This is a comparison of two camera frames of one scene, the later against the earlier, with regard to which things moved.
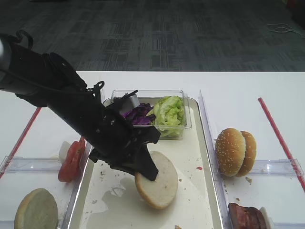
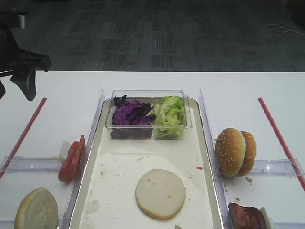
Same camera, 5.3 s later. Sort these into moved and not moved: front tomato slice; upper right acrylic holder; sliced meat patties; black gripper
Moved: black gripper
Not moved: sliced meat patties; front tomato slice; upper right acrylic holder
